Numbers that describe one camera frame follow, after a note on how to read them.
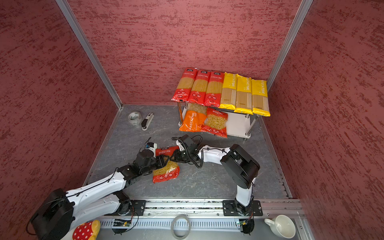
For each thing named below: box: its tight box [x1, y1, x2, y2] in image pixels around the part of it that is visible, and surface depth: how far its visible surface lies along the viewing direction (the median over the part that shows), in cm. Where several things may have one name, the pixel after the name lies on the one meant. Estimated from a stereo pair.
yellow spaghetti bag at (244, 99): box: [234, 75, 254, 115], surface depth 77 cm
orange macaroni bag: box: [179, 102, 207, 133], surface depth 100 cm
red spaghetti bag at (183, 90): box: [171, 67, 199, 102], surface depth 82 cm
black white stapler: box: [141, 112, 154, 131], surface depth 108 cm
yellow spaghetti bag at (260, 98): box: [251, 79, 271, 117], surface depth 76 cm
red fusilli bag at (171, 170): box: [152, 145, 181, 184], surface depth 83 cm
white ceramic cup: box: [264, 214, 296, 239], surface depth 65 cm
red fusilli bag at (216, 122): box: [201, 107, 229, 138], surface depth 99 cm
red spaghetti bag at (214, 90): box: [204, 71, 224, 107], surface depth 80 cm
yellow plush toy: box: [72, 220, 101, 240], surface depth 65 cm
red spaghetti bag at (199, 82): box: [187, 69, 211, 106], surface depth 81 cm
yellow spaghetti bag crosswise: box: [218, 72, 239, 110], surface depth 79 cm
